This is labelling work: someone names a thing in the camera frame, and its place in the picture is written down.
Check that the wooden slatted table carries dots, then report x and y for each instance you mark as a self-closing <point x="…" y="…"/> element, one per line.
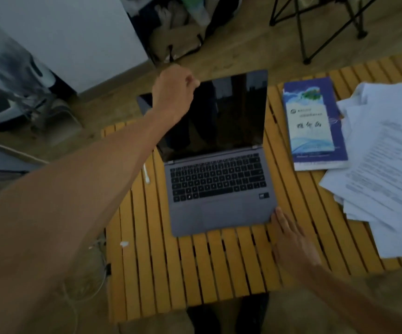
<point x="201" y="267"/>

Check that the blue booklet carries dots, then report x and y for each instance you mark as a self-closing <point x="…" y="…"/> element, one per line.
<point x="314" y="125"/>

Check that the person's left black shoe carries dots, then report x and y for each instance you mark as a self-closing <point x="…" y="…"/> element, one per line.
<point x="204" y="320"/>

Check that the grey laptop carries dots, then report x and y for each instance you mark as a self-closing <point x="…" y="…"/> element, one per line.
<point x="218" y="191"/>

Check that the small white tape scrap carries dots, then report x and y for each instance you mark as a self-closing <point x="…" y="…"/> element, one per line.
<point x="124" y="244"/>

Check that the person's left forearm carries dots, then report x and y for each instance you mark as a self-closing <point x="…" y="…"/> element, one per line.
<point x="65" y="212"/>

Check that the pile of white papers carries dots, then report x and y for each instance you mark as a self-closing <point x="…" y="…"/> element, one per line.
<point x="385" y="163"/>

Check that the person's left hand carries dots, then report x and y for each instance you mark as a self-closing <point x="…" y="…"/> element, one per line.
<point x="173" y="95"/>

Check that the person's right black shoe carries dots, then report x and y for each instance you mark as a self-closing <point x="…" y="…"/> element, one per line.
<point x="253" y="314"/>

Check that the person's right forearm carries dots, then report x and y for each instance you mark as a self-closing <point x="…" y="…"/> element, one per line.
<point x="353" y="295"/>

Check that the person's black shoe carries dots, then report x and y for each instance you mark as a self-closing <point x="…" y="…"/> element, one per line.
<point x="204" y="320"/>
<point x="253" y="314"/>

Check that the person's right hand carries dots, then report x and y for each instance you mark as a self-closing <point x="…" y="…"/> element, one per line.
<point x="291" y="243"/>

